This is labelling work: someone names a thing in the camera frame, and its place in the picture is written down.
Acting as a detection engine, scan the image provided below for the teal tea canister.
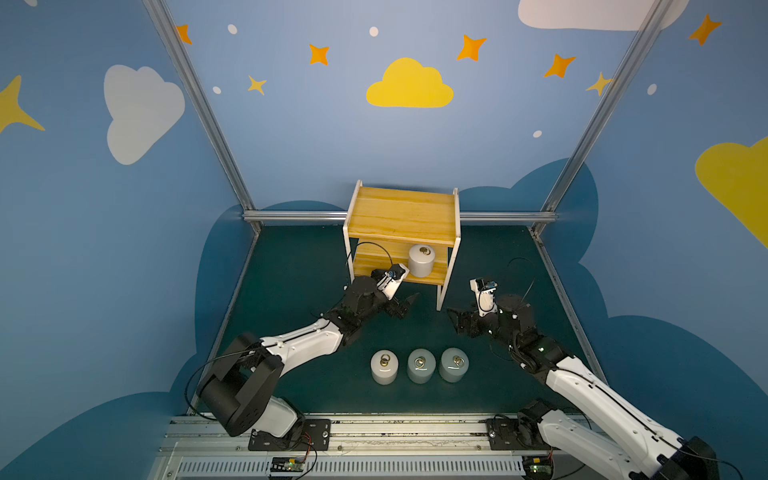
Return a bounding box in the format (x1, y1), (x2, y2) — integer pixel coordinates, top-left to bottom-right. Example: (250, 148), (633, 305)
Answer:
(407, 348), (436, 384)
(438, 347), (469, 383)

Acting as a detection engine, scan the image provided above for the white tea canister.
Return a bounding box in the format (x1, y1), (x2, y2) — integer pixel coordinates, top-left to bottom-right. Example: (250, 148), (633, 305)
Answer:
(408, 244), (436, 278)
(370, 350), (399, 386)

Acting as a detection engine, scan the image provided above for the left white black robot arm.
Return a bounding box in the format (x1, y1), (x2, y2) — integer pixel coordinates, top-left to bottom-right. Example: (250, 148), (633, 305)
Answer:
(197, 264), (418, 438)

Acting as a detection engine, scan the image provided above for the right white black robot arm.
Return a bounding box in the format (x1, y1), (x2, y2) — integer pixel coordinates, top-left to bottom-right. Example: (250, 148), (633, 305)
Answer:
(448, 295), (720, 479)

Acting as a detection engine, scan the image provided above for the white metal wooden shelf rack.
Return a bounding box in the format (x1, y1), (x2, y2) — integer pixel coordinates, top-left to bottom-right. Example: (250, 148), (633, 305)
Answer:
(342, 181), (461, 311)

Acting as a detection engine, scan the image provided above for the right green circuit board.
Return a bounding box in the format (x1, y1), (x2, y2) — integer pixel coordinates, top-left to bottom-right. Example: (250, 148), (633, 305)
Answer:
(522, 456), (554, 480)

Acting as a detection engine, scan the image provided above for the green circuit board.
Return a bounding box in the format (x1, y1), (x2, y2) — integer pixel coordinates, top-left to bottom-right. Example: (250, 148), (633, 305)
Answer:
(268, 457), (308, 478)
(522, 456), (554, 480)

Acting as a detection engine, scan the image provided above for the left green circuit board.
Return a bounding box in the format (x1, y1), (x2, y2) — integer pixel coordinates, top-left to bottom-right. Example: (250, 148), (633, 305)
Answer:
(268, 457), (308, 478)

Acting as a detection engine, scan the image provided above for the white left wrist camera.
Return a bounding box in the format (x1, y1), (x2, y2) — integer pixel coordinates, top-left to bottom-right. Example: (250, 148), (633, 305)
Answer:
(377, 264), (410, 300)

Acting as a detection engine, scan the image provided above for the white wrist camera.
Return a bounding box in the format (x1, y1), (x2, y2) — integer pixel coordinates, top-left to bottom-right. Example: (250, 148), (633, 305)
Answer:
(377, 264), (410, 300)
(469, 278), (498, 317)

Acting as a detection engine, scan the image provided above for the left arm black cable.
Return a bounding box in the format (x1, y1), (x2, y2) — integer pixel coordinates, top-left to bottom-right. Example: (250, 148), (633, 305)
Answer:
(346, 241), (395, 271)

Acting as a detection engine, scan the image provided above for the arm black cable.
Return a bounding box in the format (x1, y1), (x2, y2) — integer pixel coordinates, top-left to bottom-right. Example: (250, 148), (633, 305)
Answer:
(506, 257), (546, 301)
(346, 241), (395, 271)

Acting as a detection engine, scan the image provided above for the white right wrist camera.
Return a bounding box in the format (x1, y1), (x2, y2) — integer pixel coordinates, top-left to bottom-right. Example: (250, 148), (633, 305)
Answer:
(469, 278), (498, 317)

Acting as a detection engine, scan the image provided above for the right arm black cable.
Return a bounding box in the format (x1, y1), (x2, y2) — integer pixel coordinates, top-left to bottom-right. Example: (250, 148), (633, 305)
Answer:
(506, 257), (546, 301)

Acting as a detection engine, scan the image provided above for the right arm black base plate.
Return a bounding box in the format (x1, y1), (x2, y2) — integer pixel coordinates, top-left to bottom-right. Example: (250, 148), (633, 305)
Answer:
(485, 414), (546, 451)

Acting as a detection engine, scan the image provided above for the horizontal aluminium back rail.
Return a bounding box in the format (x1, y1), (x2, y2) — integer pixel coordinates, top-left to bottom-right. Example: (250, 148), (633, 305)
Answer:
(243, 210), (557, 224)

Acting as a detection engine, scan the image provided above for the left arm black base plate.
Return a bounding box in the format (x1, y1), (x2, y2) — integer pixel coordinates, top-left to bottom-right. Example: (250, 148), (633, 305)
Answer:
(248, 418), (332, 452)

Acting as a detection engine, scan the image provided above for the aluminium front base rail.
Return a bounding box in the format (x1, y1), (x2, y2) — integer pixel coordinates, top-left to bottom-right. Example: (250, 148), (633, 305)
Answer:
(146, 412), (601, 480)

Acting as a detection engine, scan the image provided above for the right aluminium corner post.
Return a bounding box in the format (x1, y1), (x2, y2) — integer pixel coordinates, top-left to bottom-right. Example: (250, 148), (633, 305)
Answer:
(532, 0), (675, 239)

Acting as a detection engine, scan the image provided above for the aluminium corner post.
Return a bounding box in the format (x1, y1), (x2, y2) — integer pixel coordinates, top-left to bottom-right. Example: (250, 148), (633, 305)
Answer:
(143, 0), (262, 235)
(532, 0), (675, 239)

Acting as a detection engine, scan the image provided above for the left aluminium corner post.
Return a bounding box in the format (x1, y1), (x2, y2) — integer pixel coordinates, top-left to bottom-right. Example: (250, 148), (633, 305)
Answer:
(143, 0), (262, 235)

